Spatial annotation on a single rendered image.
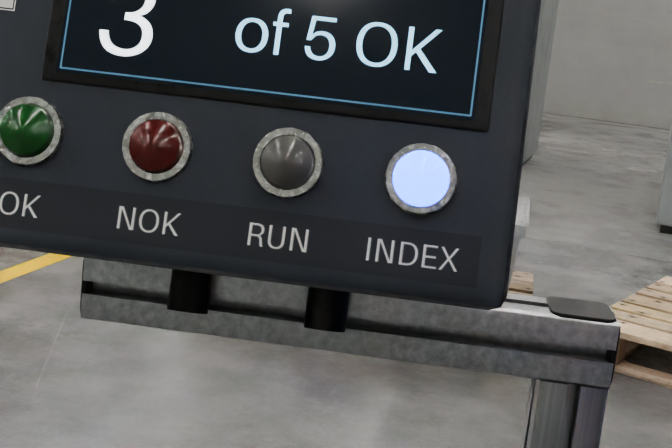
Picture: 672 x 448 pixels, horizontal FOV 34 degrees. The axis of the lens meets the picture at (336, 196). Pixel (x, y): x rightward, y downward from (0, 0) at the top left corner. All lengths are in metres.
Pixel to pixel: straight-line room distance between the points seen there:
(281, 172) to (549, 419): 0.17
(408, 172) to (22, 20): 0.16
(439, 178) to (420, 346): 0.11
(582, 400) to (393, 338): 0.09
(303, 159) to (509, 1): 0.10
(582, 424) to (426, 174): 0.15
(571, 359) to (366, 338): 0.09
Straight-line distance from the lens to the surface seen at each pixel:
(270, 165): 0.40
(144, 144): 0.41
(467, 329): 0.48
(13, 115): 0.43
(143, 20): 0.43
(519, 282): 4.33
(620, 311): 4.12
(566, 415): 0.50
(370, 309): 0.48
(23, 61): 0.44
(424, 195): 0.40
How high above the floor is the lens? 1.18
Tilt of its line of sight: 11 degrees down
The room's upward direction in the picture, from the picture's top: 6 degrees clockwise
